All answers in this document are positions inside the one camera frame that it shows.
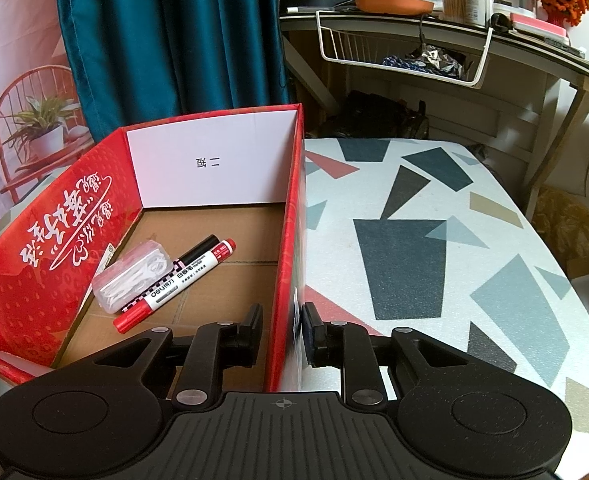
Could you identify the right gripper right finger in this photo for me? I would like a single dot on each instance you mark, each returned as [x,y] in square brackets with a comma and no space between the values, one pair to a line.
[346,347]

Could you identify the orange oval tray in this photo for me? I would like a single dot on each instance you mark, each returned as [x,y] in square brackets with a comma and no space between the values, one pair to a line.
[396,7]

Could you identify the printed room backdrop cloth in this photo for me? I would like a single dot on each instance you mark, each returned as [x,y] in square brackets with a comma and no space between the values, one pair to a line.
[42,128]

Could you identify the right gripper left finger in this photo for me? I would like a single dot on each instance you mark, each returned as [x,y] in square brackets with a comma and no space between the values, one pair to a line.
[216,347]

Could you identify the geometric patterned table cover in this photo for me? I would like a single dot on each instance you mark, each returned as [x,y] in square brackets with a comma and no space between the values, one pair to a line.
[421,234]

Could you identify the pink book stack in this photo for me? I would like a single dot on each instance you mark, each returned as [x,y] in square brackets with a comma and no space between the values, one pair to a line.
[539,28]

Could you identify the red white marker pen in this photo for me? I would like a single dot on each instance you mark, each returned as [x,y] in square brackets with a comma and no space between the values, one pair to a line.
[176,282]

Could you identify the blue curtain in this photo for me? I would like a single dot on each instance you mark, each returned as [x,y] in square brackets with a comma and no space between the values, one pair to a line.
[136,61]

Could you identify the pink checkered black pen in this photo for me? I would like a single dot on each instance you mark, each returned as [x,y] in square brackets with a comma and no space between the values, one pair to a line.
[178,264]

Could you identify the cluttered white desk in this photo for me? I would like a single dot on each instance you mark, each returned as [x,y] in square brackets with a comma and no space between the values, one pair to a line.
[522,100]

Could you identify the cotton swab container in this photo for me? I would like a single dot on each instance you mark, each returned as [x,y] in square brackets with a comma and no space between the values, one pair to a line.
[454,10]

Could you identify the red strawberry cardboard box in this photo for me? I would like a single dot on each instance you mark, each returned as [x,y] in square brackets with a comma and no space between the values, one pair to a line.
[235,174]

